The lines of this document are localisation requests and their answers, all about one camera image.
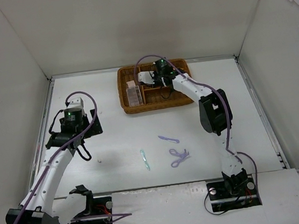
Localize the pink rectangular compact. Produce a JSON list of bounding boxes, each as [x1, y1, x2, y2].
[[126, 81, 136, 89]]

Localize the clear mauve eyeshadow palette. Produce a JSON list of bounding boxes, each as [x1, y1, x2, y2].
[[126, 86, 144, 107]]

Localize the mint green eyebrow razor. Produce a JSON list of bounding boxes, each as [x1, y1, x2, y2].
[[140, 150, 151, 171]]

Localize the purple eyebrow razor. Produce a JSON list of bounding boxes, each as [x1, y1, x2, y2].
[[158, 135, 180, 143]]

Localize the purple small scissors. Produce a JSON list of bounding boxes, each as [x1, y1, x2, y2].
[[169, 149, 190, 168]]

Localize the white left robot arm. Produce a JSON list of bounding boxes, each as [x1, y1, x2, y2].
[[5, 91, 103, 224]]

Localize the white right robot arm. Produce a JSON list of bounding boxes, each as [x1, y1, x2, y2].
[[149, 59, 248, 196]]

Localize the brown wicker divided tray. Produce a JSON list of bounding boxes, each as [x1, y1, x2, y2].
[[117, 66, 194, 114]]

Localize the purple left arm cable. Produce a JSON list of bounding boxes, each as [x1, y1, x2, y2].
[[0, 87, 133, 224]]

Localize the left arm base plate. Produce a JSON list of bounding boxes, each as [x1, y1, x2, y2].
[[69, 196, 113, 224]]

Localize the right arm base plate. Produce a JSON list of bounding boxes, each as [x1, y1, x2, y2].
[[205, 175, 262, 215]]

